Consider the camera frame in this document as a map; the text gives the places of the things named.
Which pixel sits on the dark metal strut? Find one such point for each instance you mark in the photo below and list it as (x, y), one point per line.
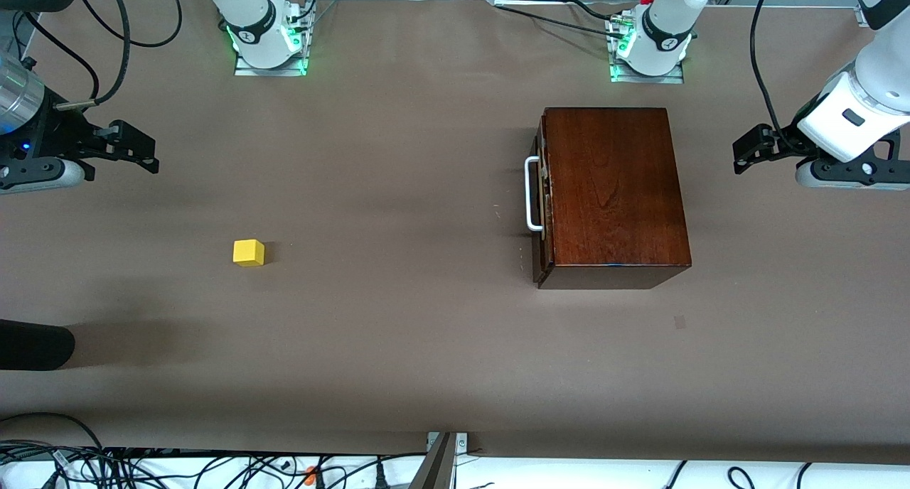
(434, 468)

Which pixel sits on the black power plug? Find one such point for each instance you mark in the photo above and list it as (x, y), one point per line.
(380, 476)

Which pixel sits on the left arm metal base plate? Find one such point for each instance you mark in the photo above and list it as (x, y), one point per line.
(622, 78)

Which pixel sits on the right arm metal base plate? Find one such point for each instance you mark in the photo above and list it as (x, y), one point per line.
(245, 70)

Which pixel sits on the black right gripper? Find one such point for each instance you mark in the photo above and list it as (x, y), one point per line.
(58, 135)

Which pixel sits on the aluminium frame corner profile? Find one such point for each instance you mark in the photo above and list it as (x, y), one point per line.
(862, 16)

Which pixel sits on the black rounded cylinder object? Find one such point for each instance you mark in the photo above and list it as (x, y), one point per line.
(35, 345)

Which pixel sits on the yellow wooden block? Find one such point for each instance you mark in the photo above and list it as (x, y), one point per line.
(249, 254)

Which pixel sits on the dark brown wooden cabinet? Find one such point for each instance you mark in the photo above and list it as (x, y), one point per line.
(611, 190)

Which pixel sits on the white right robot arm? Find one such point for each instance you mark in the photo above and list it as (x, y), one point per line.
(249, 20)

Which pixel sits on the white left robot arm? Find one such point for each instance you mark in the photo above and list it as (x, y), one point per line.
(665, 27)

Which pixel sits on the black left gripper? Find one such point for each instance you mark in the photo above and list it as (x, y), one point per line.
(784, 146)

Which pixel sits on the aluminium corner bracket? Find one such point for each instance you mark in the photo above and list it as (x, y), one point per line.
(462, 443)

